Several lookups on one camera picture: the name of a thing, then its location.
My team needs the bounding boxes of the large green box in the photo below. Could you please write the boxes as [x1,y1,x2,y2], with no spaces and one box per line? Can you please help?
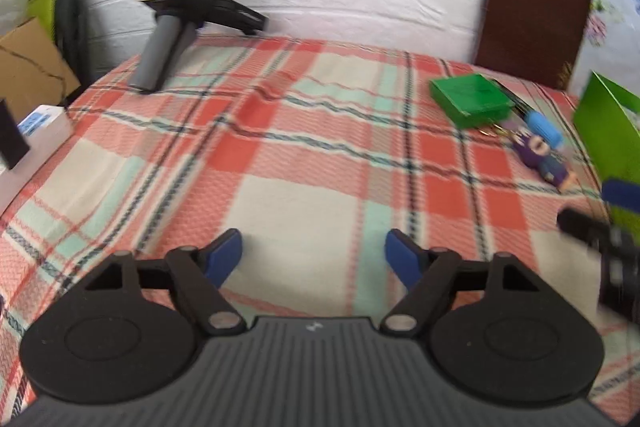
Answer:
[572,71,640,233]

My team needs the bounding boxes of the black flat object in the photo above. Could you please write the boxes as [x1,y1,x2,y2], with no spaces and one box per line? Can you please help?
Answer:
[0,99,31,170]

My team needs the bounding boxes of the grey-handled camera device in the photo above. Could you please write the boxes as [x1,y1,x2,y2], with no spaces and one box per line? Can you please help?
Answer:
[129,0,269,92]

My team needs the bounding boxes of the plaid tablecloth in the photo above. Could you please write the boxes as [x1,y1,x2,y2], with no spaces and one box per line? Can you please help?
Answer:
[0,34,640,424]

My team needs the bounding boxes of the floral print pillow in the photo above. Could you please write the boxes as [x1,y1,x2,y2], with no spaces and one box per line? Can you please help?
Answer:
[570,0,640,108]

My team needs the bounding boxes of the green and black chair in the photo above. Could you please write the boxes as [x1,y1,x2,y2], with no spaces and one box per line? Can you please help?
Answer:
[27,0,93,82]

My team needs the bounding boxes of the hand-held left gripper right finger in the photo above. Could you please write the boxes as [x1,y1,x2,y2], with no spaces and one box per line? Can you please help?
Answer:
[380,229,545,336]

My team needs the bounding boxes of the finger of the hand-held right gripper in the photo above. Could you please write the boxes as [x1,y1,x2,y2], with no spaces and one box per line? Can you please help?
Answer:
[601,178,640,210]
[556,207,616,249]

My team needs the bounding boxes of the light blue tube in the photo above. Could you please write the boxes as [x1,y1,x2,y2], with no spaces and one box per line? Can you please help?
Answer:
[524,111,565,152]

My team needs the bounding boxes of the purple toy figure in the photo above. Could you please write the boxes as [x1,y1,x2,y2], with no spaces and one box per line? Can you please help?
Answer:
[510,129,577,194]

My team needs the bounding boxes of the small green box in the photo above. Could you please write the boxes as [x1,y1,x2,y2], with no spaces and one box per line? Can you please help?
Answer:
[429,74,516,129]

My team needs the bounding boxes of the white box with blue label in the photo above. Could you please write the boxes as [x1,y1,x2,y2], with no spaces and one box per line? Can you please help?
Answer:
[0,104,74,214]

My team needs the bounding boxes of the black pen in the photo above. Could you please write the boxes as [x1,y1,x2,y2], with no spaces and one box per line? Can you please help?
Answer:
[492,78,532,118]

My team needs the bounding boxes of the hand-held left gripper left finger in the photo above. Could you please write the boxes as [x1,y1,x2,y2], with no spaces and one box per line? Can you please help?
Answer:
[82,228,246,336]

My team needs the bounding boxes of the brown cardboard box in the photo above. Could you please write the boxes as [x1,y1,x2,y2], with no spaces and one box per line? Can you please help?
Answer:
[0,17,82,122]

